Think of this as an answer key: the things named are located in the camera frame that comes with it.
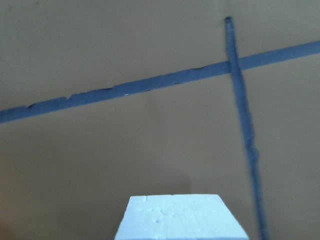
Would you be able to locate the light blue foam block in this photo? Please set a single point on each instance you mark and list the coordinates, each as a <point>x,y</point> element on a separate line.
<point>179,217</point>

